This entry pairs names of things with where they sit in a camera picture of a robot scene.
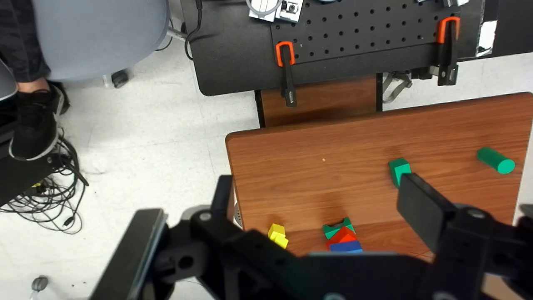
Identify left orange black clamp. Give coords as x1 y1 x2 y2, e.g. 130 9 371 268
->
275 39 296 106

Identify white paper tags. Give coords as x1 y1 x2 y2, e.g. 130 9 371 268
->
245 0 303 23

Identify grey office chair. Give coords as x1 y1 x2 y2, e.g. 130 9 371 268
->
32 0 170 83

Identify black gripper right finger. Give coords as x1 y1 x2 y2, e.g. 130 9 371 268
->
396 173 456 251

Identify green rectangular block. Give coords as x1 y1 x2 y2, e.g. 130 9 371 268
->
388 158 411 184

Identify yellow block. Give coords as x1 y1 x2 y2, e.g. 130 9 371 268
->
268 223 288 248

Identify black cable bundle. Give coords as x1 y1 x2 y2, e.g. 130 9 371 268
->
0 129 90 236

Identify black shoe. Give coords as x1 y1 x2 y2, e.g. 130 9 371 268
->
8 86 65 161

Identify blue block in pile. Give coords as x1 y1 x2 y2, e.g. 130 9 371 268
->
330 241 363 253

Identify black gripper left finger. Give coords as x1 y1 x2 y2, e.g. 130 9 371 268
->
211 174 233 226

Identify right orange black clamp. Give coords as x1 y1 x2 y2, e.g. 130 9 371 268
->
436 16 460 84

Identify green cylinder block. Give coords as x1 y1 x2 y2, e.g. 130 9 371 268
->
476 146 516 174

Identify red block in pile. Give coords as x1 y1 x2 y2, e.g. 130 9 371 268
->
330 228 358 243

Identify black pegboard table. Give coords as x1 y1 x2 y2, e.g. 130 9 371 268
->
190 0 486 129

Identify orange black clamp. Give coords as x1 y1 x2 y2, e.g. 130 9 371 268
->
275 39 296 106
436 16 460 84

